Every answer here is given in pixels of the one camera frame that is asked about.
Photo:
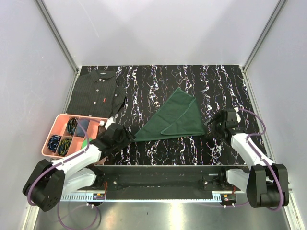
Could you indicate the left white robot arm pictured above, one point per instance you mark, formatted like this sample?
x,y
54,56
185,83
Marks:
x,y
80,161

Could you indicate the dark pinstriped shirt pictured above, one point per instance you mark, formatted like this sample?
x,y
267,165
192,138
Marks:
x,y
97,94

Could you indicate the green cloth napkin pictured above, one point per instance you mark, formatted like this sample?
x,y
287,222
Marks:
x,y
178,117

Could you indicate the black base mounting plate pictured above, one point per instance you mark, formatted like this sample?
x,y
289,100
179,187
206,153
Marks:
x,y
163,194

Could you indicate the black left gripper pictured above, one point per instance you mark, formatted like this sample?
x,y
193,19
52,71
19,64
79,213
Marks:
x,y
127,137

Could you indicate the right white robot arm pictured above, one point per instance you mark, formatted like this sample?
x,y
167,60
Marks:
x,y
266,183

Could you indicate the blue patterned rolled tie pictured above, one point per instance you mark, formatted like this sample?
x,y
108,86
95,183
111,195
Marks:
x,y
53,143

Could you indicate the pink compartment tray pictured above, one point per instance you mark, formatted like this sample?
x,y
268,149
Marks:
x,y
68,134

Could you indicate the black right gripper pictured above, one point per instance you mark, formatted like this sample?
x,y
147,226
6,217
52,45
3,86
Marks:
x,y
217,117

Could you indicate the green rolled cloth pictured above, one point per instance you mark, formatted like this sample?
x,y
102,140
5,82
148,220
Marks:
x,y
84,144

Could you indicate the aluminium frame rail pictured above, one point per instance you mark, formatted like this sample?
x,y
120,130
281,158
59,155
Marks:
x,y
58,184

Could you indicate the green patterned rolled tie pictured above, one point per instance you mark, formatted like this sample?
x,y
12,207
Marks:
x,y
71,125

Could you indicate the dark brown rolled cloth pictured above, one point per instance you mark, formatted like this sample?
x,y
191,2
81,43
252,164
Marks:
x,y
101,131

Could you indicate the navy folded cloth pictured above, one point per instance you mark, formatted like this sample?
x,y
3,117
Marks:
x,y
82,126

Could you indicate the yellow patterned rolled tie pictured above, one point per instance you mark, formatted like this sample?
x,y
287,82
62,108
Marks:
x,y
64,146

